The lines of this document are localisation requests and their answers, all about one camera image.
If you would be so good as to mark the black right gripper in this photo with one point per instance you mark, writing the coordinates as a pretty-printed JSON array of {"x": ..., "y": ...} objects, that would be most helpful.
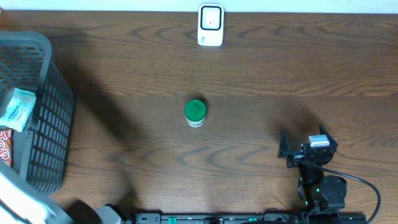
[{"x": 296, "y": 156}]

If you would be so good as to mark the green lid jar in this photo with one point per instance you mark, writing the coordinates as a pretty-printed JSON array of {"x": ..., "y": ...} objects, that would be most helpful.
[{"x": 195, "y": 113}]

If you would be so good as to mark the teal wet wipes pack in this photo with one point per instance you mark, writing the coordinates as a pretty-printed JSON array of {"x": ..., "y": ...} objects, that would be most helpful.
[{"x": 16, "y": 108}]

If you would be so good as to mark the red chocolate bar wrapper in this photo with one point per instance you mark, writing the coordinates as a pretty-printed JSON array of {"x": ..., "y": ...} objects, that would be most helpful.
[{"x": 6, "y": 146}]

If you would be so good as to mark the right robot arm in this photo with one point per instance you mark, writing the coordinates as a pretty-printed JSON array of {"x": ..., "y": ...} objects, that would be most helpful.
[{"x": 324, "y": 195}]

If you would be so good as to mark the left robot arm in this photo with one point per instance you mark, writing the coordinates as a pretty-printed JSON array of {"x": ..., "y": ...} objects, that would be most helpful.
[{"x": 19, "y": 201}]

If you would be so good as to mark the white barcode scanner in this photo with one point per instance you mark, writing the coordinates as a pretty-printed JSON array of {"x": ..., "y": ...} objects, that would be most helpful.
[{"x": 210, "y": 25}]

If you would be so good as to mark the grey plastic mesh basket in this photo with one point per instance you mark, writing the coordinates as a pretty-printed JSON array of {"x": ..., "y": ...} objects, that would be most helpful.
[{"x": 40, "y": 151}]

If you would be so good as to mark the black mounting rail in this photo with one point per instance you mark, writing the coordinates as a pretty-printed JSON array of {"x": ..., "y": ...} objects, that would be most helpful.
[{"x": 269, "y": 217}]

